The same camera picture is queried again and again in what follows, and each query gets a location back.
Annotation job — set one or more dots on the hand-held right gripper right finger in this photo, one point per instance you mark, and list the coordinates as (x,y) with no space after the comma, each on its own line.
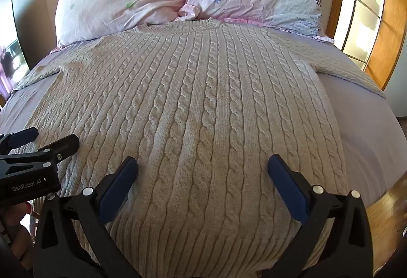
(287,184)

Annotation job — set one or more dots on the wooden framed window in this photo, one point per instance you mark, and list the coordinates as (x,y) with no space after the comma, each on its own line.
(362,7)

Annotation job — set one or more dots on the person's left hand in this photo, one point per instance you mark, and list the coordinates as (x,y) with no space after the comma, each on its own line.
(22,233)

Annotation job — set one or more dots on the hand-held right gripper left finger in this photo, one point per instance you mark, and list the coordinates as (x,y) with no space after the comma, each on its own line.
(118,183)

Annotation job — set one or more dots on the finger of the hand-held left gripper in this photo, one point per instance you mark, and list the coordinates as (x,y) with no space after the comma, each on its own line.
(65,142)
(22,135)

